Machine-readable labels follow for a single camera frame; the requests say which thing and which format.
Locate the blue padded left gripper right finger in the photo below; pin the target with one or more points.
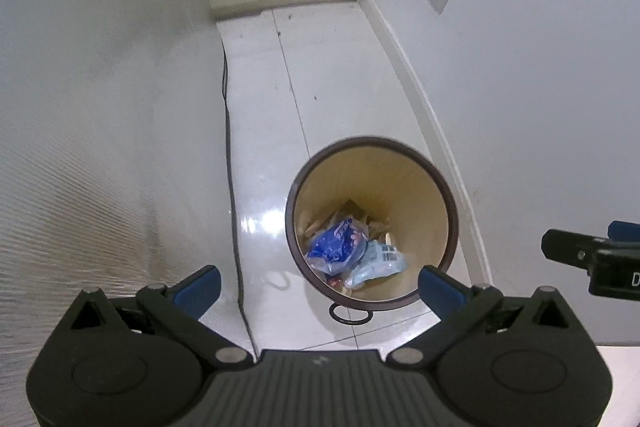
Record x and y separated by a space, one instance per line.
459 308

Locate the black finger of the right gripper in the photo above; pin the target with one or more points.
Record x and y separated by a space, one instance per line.
617 250

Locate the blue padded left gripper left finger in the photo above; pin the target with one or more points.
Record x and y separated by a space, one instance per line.
178 310

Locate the blue snack wrapper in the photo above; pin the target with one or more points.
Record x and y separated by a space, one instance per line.
337 249

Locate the brown round trash bin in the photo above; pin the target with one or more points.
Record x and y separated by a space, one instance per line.
396 193

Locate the light blue barcode wrapper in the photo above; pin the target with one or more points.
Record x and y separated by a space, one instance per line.
378 262

